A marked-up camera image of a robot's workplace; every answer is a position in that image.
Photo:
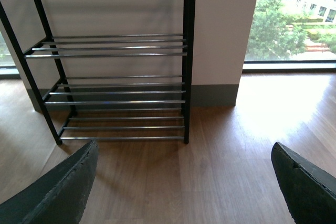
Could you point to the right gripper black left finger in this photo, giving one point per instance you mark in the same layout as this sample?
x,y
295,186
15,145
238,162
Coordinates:
x,y
59,196

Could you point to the black metal shoe rack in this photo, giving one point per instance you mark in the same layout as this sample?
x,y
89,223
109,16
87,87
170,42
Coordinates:
x,y
106,70

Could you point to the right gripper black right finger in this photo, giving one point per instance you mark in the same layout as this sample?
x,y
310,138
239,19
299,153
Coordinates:
x,y
309,191

